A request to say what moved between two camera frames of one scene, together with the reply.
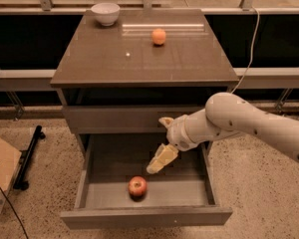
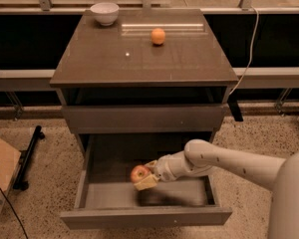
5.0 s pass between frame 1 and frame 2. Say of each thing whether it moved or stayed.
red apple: moved
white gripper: moved
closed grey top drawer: stayed
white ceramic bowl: stayed
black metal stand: stayed
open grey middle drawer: stayed
